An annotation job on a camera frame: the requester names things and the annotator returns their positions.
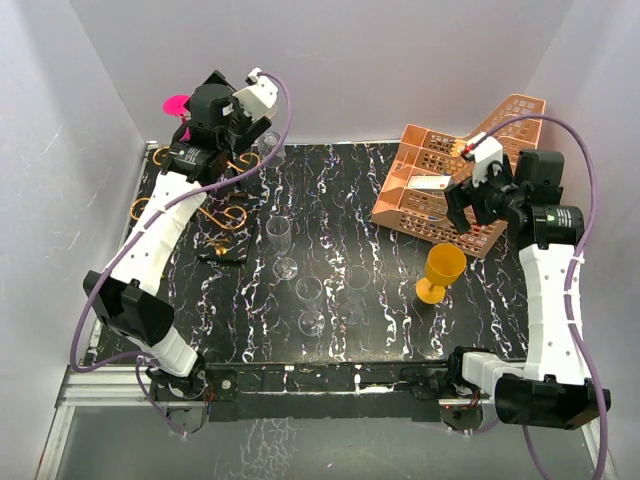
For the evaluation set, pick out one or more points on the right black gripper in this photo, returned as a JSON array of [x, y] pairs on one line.
[[461, 195]]

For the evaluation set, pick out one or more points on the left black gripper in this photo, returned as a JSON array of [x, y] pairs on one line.
[[250, 128]]

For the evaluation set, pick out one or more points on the pink plastic wine glass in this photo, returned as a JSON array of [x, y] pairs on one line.
[[177, 106]]

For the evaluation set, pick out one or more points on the clear wine glass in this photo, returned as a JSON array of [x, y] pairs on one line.
[[309, 290], [356, 281], [266, 144]]

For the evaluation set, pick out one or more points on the orange plastic wine glass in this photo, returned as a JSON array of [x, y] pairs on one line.
[[444, 265]]

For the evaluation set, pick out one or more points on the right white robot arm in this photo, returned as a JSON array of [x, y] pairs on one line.
[[554, 387]]

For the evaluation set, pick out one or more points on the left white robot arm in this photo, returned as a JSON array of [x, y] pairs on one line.
[[124, 294]]

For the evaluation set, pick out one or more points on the tall clear flute glass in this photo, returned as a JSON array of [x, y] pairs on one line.
[[278, 230]]

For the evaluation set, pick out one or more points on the clear wine glass front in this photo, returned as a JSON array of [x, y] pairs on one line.
[[309, 290]]

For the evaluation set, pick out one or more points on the small white box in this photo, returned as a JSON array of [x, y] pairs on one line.
[[429, 183]]

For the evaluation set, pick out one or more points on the peach plastic organiser basket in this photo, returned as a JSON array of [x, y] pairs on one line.
[[426, 152]]

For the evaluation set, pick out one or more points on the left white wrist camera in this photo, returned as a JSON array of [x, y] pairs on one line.
[[258, 99]]

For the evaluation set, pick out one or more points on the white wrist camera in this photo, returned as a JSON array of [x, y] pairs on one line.
[[482, 150], [258, 99]]

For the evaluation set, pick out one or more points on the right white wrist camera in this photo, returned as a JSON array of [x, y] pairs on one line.
[[482, 150]]

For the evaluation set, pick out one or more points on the gold wire wine glass rack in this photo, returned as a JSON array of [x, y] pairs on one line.
[[222, 228]]

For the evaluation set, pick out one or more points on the black base frame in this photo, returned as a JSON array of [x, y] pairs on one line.
[[416, 390]]

